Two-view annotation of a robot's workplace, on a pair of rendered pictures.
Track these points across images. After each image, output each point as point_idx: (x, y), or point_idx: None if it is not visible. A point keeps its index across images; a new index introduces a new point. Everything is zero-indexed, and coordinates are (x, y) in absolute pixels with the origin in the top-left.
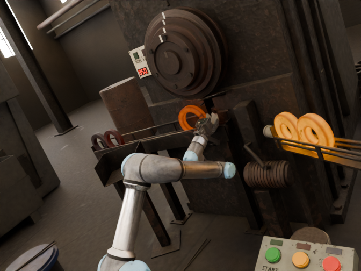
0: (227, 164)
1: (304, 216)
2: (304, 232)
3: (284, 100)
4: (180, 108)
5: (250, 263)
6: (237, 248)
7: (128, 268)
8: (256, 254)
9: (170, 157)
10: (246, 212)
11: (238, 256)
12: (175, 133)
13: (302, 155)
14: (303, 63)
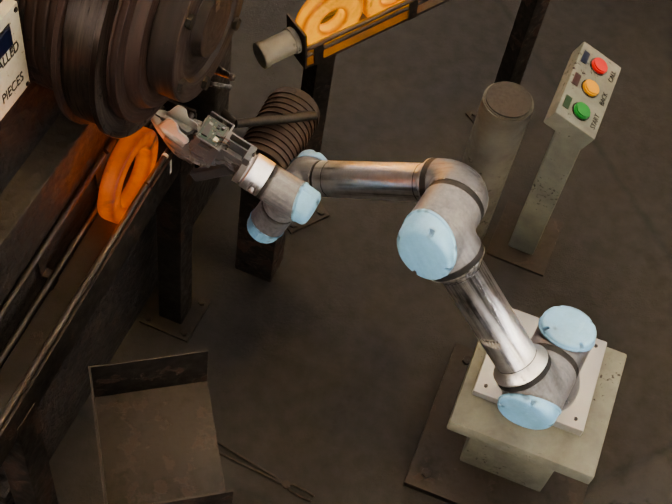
0: (316, 154)
1: (198, 206)
2: (496, 100)
3: None
4: (61, 185)
5: (288, 331)
6: (237, 357)
7: (564, 332)
8: (265, 319)
9: (440, 162)
10: (184, 291)
11: (262, 355)
12: (106, 254)
13: (373, 35)
14: None
